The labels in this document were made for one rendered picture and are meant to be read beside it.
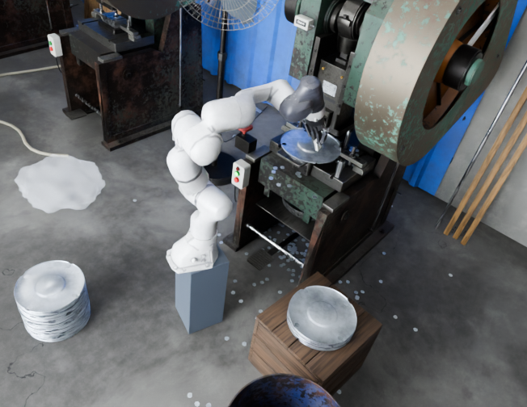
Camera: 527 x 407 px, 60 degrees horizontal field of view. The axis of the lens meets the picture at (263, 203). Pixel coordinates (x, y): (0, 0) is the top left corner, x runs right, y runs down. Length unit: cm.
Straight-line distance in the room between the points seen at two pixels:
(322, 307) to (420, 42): 110
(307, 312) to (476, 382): 99
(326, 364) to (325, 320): 18
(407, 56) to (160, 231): 179
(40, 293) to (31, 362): 31
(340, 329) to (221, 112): 101
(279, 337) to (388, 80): 107
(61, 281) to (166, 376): 64
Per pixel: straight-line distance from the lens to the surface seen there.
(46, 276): 232
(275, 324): 197
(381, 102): 158
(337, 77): 205
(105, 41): 331
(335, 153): 218
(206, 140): 148
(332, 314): 199
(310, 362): 191
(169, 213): 288
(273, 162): 226
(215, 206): 172
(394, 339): 253
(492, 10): 204
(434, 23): 152
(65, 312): 223
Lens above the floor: 196
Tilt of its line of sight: 41 degrees down
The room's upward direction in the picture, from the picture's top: 10 degrees clockwise
